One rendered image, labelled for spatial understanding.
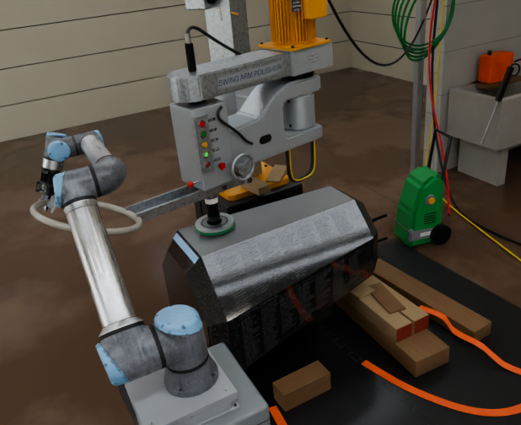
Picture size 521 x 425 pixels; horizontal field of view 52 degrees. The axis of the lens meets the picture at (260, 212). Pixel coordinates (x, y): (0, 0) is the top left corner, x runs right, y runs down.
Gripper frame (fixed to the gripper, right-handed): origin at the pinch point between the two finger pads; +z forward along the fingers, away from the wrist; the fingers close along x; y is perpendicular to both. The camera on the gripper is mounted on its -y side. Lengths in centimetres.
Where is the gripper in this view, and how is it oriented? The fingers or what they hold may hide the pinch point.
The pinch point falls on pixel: (50, 209)
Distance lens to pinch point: 273.7
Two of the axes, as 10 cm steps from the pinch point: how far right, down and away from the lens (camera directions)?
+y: -3.4, 1.4, -9.3
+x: 9.2, 2.8, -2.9
